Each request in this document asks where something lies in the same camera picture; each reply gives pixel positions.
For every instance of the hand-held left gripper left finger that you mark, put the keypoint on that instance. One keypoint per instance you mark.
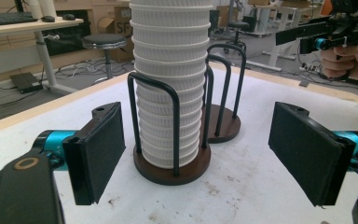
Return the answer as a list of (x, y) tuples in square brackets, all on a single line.
[(93, 155)]

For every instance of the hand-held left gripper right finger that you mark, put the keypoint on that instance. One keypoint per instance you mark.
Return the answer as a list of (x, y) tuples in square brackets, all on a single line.
[(307, 155)]

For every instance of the stack of white paper cups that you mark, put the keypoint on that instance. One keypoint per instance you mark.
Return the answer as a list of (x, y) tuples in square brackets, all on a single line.
[(171, 46)]

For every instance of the white power strip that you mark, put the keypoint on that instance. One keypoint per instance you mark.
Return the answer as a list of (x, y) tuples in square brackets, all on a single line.
[(310, 67)]

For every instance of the white foam mat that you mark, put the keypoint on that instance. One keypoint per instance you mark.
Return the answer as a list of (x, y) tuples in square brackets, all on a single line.
[(248, 174)]

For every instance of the small black stool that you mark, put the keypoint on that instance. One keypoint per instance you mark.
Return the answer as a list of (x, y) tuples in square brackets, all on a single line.
[(237, 25)]

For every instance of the flat black box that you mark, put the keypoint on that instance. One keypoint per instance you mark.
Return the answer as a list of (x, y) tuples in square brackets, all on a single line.
[(26, 82)]

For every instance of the black round stool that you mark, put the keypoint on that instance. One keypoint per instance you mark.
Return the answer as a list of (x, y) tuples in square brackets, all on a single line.
[(104, 40)]

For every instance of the brown cardboard box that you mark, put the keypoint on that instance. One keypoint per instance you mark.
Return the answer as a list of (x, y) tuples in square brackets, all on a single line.
[(122, 21)]

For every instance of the black computer mouse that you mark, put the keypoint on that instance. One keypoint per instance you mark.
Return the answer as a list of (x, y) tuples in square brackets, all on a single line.
[(48, 19), (69, 17)]

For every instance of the black keyboard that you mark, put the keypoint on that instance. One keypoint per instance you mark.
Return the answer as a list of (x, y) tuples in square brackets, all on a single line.
[(3, 18)]

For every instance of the white desk frame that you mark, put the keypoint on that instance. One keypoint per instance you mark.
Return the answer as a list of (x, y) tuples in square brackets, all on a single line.
[(275, 53)]

